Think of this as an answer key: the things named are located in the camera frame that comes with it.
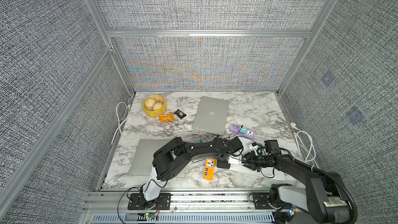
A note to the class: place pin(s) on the right steamed bun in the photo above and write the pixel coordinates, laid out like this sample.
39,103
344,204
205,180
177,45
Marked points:
157,105

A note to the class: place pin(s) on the right silver apple laptop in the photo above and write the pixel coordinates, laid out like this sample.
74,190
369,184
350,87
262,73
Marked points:
270,173

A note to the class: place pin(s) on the purple power strip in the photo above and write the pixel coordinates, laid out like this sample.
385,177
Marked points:
234,129

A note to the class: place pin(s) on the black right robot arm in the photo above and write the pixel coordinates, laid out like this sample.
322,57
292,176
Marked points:
324,197

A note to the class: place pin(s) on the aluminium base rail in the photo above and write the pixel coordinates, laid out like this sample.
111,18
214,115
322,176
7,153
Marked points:
181,200

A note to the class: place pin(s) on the steamed bun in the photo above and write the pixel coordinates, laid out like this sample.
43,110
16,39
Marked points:
149,102
157,105

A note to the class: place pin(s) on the white vented cable duct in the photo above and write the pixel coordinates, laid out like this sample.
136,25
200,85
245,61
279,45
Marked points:
185,218

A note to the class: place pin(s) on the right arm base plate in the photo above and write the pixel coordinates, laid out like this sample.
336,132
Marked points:
260,200

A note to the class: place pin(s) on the black snack packet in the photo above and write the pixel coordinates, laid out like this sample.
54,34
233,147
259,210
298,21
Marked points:
180,114

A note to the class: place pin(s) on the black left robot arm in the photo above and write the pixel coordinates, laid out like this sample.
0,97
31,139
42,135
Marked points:
175,155

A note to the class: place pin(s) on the yellow bamboo steamer basket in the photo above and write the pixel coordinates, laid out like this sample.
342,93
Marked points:
154,114

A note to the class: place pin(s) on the rear grey laptop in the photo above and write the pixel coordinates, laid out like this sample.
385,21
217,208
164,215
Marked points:
211,116

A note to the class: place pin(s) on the teal charger on purple strip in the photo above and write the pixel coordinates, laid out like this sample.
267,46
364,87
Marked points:
243,129

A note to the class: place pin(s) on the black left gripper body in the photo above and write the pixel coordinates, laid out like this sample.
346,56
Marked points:
225,164

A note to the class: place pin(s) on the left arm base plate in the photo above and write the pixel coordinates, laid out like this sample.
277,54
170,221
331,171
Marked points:
138,202

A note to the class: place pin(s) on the orange snack packet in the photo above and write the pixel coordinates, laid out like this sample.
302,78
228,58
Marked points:
166,117

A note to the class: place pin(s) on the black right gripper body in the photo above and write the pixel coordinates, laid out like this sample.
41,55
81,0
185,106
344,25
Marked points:
256,161

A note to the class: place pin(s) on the left steamed bun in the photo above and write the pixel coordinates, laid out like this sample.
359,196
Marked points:
149,102

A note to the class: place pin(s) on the orange power strip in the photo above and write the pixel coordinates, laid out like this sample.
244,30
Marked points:
209,169

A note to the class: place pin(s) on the left silver laptop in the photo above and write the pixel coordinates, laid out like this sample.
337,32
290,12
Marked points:
143,157

